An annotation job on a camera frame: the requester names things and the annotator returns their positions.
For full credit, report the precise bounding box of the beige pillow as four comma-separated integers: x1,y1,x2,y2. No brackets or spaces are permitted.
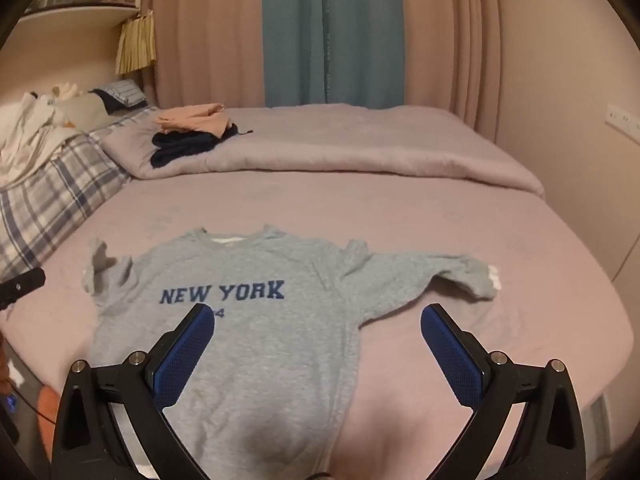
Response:
57,92,113,133

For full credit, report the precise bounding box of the peach garment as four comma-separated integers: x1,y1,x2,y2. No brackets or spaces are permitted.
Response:
152,103,231,138

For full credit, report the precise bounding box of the pink bed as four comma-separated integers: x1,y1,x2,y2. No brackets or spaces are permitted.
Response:
0,105,636,480

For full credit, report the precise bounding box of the white clothes pile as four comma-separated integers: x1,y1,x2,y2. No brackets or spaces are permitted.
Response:
0,91,76,188

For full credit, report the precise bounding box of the large plaid pillow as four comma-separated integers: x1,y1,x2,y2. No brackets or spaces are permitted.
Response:
0,107,158,281

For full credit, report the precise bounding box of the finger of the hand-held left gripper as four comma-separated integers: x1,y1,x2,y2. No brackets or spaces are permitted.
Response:
0,267,47,311

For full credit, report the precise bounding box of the grey printed sweatshirt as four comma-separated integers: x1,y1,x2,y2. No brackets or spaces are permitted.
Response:
82,225,501,480

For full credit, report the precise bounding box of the yellow striped hanging cloth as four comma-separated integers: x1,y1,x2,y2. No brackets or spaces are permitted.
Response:
115,10,156,76

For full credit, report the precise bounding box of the pink folded blanket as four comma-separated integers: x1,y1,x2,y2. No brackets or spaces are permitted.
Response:
100,104,546,198

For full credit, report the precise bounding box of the pink curtain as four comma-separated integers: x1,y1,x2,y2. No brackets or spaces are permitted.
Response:
142,0,266,108
400,0,503,143

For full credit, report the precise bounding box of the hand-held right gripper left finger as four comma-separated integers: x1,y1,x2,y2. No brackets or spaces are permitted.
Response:
51,303,216,480

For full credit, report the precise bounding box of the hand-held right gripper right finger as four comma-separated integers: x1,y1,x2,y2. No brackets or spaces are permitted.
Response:
420,303,587,480

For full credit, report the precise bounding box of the small blue plaid pillow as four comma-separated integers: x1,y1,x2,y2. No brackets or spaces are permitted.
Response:
90,79,151,113

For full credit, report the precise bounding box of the blue curtain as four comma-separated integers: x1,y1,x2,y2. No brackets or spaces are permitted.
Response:
262,0,405,108

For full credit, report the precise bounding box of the white wall socket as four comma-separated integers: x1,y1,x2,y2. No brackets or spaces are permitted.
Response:
605,103,640,141

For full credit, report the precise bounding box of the dark navy garment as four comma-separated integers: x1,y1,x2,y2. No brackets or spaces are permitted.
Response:
150,122,253,168

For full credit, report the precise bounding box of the orange fluffy cushion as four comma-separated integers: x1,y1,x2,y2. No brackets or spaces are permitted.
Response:
37,384,63,443

